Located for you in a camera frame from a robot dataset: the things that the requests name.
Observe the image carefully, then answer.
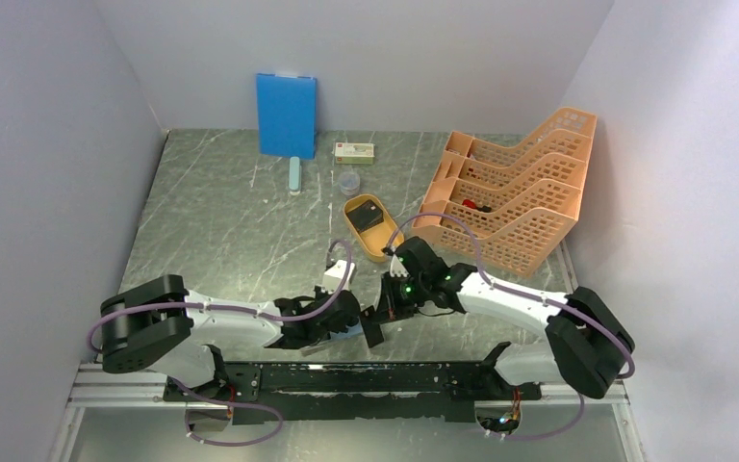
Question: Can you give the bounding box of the orange plastic file organizer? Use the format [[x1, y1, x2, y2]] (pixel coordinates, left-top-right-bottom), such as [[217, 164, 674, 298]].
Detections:
[[412, 107, 598, 277]]

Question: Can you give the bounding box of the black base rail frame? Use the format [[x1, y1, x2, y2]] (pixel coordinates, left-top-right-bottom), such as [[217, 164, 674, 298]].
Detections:
[[194, 361, 542, 424]]

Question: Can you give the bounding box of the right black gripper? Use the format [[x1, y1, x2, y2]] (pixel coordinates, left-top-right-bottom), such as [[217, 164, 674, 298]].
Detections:
[[372, 269, 429, 324]]

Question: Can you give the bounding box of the red black item in organizer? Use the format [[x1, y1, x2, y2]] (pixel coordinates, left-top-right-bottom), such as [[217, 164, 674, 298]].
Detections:
[[462, 199, 493, 213]]

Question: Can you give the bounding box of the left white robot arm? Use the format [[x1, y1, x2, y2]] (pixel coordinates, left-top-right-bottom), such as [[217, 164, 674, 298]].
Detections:
[[87, 274, 361, 400]]

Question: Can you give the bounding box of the small white red box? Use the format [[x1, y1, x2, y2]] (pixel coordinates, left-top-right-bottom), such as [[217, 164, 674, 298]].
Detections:
[[333, 142, 375, 165]]

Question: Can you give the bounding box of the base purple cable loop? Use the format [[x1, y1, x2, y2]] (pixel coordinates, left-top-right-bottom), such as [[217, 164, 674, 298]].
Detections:
[[184, 399, 285, 447]]

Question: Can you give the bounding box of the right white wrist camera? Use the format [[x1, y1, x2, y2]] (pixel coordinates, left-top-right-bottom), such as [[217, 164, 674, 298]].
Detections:
[[383, 247, 409, 278]]

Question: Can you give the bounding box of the blue board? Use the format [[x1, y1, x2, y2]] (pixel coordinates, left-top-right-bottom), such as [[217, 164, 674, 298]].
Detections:
[[255, 73, 318, 160]]

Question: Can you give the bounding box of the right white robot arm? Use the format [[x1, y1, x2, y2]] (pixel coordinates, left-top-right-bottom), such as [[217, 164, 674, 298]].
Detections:
[[363, 238, 634, 399]]

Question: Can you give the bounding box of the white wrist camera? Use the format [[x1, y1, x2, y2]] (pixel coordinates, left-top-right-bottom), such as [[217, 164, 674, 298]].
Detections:
[[383, 247, 409, 278], [320, 260, 356, 294]]

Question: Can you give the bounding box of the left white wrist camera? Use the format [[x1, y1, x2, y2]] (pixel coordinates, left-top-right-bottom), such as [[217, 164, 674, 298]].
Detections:
[[320, 260, 356, 294]]

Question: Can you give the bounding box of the light blue eraser bar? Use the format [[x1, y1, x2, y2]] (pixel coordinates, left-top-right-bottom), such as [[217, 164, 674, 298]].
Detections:
[[288, 157, 302, 195]]

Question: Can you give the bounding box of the small clear round container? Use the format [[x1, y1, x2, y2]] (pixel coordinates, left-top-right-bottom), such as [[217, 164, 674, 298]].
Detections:
[[337, 170, 361, 197]]

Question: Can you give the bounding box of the beige card holder wallet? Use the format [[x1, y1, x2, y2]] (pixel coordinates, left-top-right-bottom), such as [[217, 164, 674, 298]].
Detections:
[[300, 323, 363, 357]]

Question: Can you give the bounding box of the yellow oval tray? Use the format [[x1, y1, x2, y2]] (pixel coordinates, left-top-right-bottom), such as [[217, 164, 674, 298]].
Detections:
[[343, 193, 398, 263]]

